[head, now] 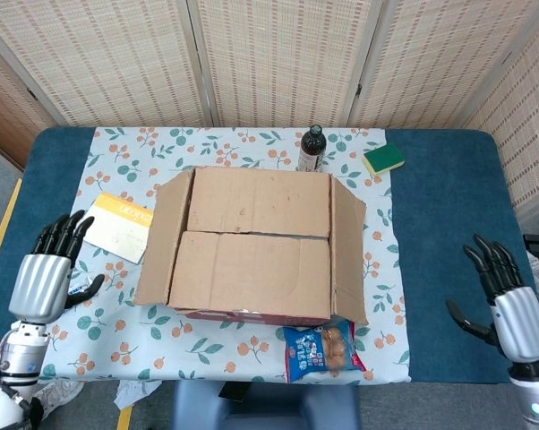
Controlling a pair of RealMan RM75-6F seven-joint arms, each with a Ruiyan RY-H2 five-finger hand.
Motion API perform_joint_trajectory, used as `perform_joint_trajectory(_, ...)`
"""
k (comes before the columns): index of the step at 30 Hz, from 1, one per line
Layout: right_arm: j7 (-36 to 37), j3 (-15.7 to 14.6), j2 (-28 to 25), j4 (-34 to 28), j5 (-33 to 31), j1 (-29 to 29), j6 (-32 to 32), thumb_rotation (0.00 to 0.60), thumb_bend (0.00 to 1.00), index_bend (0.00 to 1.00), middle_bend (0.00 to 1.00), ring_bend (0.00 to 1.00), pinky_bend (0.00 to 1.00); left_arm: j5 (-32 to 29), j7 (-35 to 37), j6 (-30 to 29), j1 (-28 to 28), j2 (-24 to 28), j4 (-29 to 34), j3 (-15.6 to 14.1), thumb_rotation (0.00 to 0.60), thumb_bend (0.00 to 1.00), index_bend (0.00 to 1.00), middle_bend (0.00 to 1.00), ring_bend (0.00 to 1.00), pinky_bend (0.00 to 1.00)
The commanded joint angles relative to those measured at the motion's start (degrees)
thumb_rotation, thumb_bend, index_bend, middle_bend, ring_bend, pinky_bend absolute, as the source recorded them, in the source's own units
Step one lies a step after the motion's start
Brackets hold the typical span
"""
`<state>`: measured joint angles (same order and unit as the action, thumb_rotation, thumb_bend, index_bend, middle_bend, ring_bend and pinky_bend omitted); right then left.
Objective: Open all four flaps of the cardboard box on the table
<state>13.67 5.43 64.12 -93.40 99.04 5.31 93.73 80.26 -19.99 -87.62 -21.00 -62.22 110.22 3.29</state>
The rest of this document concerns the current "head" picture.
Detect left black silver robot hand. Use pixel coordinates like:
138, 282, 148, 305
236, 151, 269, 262
8, 209, 106, 326

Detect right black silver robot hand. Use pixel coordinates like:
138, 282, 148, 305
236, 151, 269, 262
446, 233, 539, 382

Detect red cardboard box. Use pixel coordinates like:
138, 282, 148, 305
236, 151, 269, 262
133, 166, 370, 327

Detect blue robot base seat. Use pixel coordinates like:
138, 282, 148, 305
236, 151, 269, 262
169, 382, 363, 430

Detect floral print tablecloth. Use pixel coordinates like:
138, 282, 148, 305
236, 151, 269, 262
21, 126, 413, 384

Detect yellow white notebook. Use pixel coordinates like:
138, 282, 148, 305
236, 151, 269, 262
81, 192, 157, 264

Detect blue padded table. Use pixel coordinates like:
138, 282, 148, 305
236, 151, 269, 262
0, 126, 526, 386

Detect crumpled white cloth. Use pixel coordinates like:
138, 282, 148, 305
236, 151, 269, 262
114, 380, 163, 409

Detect blue snack bag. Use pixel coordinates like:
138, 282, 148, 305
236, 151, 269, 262
281, 318, 368, 385

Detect green yellow sponge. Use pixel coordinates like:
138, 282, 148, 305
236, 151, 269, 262
362, 142, 406, 174

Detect dark drink bottle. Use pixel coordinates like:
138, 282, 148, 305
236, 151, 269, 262
297, 124, 328, 173

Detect woven folding screen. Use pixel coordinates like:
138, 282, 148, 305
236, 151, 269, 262
0, 0, 539, 220

